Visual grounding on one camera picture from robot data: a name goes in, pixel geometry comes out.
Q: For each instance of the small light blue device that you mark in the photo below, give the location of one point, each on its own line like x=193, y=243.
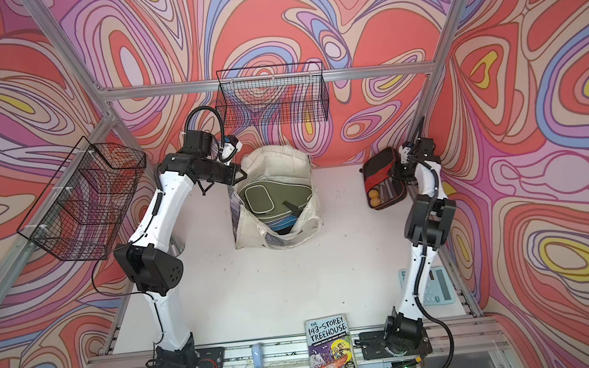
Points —
x=257, y=355

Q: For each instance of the treehouse paperback book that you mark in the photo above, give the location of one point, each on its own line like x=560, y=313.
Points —
x=329, y=342

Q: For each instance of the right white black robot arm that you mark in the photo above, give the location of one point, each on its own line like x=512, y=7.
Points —
x=427, y=229

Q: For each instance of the green paddle case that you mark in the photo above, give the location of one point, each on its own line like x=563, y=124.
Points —
x=270, y=201

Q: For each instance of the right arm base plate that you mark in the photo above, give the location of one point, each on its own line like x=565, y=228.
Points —
x=374, y=346

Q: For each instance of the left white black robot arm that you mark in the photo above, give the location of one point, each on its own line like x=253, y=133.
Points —
x=203, y=161

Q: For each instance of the back black wire basket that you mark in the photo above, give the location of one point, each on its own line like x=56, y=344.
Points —
x=276, y=94

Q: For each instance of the cream canvas tote bag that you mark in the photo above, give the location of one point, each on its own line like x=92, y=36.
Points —
x=282, y=164

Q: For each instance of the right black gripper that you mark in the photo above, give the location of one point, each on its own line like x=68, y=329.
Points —
x=397, y=172

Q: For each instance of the left black wire basket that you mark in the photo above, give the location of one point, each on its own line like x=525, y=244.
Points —
x=83, y=212

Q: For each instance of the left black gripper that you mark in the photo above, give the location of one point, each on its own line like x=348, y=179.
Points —
x=233, y=178

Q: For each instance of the black wire basket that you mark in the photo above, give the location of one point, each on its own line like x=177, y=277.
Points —
x=83, y=212
x=276, y=94

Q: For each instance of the cup of pens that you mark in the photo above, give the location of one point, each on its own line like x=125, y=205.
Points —
x=176, y=246

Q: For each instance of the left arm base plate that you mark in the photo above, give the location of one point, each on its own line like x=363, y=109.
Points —
x=211, y=357

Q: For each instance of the teal calculator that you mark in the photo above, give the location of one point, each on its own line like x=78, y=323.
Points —
x=439, y=290

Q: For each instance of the red black ping pong case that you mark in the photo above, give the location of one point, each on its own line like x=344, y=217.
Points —
x=382, y=188

